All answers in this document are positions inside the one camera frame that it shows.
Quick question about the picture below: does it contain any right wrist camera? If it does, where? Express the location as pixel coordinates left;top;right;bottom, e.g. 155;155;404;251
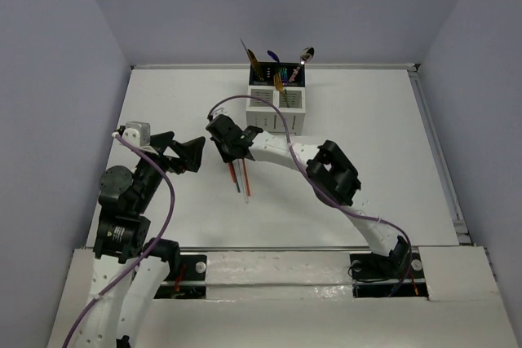
207;108;228;121

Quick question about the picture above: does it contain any white utensil caddy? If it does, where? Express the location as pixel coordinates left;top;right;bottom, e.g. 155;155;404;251
246;86;306;135

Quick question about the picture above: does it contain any purple iridescent spoon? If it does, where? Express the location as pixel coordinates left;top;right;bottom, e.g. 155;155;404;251
267;50;281;64

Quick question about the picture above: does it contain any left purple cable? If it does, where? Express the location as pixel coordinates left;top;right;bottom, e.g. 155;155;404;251
60;134;177;348

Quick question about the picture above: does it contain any white clear straw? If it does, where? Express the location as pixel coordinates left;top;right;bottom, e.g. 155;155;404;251
237;160;249;204

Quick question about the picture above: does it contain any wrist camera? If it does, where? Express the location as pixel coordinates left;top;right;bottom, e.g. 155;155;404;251
117;121;151;148
207;108;228;121

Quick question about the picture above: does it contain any gold fork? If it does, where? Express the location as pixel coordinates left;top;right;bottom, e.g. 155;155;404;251
273;69;290;108

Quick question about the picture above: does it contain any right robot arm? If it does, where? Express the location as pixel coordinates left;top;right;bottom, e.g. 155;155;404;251
206;114;413;280

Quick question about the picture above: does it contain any silver knife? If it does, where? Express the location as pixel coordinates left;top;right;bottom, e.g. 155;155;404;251
240;38;248;54

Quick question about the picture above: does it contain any silver spoon pink handle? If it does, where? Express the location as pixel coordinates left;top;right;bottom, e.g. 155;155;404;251
288;46;315;83

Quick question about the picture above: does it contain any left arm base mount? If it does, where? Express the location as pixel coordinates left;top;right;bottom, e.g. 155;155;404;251
154;253;207;300

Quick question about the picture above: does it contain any orange pointed straw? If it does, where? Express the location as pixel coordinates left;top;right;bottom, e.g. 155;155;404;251
228;162;238;186

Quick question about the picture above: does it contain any gold black handled knife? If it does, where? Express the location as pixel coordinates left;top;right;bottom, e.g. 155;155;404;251
246;49;264;81

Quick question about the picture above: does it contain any orange straight straw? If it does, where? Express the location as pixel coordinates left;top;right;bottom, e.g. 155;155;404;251
242;159;251;197

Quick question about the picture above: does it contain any iridescent blue fork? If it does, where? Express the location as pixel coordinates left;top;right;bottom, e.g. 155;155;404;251
279;67;290;108

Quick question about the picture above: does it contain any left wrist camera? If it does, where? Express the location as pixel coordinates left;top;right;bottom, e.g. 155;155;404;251
117;121;151;148

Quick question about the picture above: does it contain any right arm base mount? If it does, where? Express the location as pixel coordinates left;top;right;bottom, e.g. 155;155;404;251
347;252;429;298

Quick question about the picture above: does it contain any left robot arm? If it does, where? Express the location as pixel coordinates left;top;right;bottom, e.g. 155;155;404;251
62;122;206;347

